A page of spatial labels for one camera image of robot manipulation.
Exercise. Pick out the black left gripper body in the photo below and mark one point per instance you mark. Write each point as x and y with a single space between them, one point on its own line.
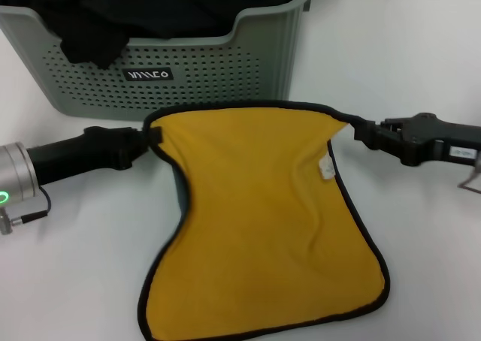
82 153

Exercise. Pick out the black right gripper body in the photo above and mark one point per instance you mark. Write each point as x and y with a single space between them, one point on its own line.
432 138

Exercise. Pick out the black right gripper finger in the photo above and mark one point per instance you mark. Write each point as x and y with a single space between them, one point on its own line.
372 134
396 125

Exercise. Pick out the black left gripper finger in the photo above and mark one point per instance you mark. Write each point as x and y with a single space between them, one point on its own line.
139 153
156 136

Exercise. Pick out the yellow and green towel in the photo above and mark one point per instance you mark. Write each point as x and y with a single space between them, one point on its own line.
263 224

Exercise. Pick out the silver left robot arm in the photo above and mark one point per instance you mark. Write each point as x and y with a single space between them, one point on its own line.
15 172

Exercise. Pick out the sage green perforated storage box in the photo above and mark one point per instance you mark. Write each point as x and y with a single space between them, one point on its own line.
210 74

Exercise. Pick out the black cloth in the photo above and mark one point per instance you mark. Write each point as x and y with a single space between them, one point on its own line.
90 37

